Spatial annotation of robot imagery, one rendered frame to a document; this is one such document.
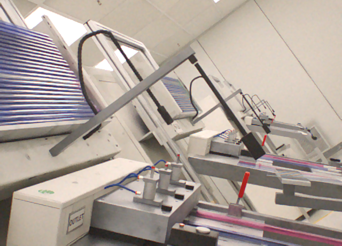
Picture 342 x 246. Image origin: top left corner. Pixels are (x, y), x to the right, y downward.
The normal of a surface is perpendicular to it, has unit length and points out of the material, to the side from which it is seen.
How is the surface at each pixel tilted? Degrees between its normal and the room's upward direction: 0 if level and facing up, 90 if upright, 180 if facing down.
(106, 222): 90
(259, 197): 90
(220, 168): 90
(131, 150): 90
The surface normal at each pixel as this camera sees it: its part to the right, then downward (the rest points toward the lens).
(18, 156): 0.80, -0.57
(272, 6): -0.21, 0.02
